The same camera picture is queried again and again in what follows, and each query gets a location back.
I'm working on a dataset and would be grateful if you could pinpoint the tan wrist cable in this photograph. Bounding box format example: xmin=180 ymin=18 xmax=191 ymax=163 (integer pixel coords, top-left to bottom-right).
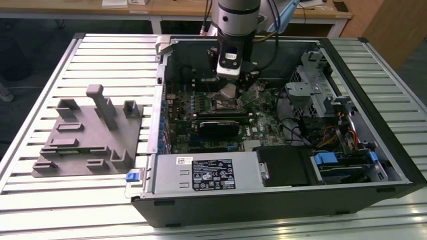
xmin=253 ymin=33 xmax=279 ymax=43

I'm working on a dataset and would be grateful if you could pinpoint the yellow wire bundle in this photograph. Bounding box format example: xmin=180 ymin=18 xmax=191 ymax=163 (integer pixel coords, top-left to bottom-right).
xmin=315 ymin=134 xmax=336 ymax=149

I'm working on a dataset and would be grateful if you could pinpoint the blue case latch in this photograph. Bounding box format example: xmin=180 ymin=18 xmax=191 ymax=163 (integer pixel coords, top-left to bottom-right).
xmin=125 ymin=168 xmax=140 ymax=182

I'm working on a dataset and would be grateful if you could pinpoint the black graphics card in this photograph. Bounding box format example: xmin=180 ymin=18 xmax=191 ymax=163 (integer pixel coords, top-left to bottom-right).
xmin=199 ymin=120 xmax=240 ymax=138

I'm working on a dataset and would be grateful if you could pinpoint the silver finned heat sink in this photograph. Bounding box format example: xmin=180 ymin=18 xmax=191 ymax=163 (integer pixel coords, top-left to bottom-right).
xmin=243 ymin=139 xmax=261 ymax=151

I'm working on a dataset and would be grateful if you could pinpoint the red orange wire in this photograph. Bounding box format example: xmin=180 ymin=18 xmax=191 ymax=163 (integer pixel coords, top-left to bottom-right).
xmin=344 ymin=126 xmax=363 ymax=151

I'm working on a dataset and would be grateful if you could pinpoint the wooden desk white frame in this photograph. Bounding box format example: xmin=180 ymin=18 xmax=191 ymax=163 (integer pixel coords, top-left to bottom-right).
xmin=0 ymin=0 xmax=355 ymax=38

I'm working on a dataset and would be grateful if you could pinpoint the green motherboard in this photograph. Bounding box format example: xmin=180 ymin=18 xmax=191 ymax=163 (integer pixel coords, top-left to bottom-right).
xmin=165 ymin=74 xmax=292 ymax=155

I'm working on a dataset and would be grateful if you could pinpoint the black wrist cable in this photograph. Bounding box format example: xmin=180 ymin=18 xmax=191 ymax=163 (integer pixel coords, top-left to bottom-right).
xmin=255 ymin=0 xmax=281 ymax=71

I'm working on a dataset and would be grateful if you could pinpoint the silver power supply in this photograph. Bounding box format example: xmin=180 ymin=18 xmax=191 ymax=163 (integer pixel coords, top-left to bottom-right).
xmin=150 ymin=152 xmax=264 ymax=197

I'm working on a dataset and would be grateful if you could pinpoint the grey parts rack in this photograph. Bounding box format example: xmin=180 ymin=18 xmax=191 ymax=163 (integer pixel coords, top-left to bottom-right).
xmin=30 ymin=84 xmax=144 ymax=178

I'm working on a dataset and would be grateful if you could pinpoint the black power supply label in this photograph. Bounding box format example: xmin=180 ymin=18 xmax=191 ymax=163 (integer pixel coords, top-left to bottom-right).
xmin=189 ymin=158 xmax=235 ymax=192

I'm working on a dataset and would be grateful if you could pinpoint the CPU socket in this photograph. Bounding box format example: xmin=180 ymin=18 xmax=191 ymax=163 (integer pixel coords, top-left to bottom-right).
xmin=207 ymin=93 xmax=244 ymax=113

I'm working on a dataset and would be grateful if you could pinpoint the wooden cabinet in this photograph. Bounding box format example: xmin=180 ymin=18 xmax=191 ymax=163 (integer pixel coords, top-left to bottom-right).
xmin=341 ymin=0 xmax=427 ymax=71

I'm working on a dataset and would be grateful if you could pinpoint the green RAM stick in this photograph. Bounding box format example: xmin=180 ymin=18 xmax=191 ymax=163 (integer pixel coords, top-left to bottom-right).
xmin=56 ymin=148 xmax=96 ymax=154

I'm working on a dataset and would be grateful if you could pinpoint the hard disk in blue carrier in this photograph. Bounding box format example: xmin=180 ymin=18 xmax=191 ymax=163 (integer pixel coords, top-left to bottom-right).
xmin=309 ymin=150 xmax=380 ymax=185

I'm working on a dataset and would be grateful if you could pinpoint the black drive bay cover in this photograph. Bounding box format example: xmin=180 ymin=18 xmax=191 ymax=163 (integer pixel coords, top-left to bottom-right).
xmin=256 ymin=146 xmax=316 ymax=187

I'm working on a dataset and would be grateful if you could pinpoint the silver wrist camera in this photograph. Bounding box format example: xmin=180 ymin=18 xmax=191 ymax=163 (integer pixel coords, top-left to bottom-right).
xmin=215 ymin=51 xmax=243 ymax=81

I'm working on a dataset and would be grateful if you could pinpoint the silver topped CPU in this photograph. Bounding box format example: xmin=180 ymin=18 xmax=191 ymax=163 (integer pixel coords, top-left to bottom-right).
xmin=219 ymin=83 xmax=240 ymax=100

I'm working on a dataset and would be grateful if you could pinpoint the black and silver PC case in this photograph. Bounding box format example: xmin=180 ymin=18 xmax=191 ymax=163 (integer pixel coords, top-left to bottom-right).
xmin=124 ymin=34 xmax=427 ymax=228

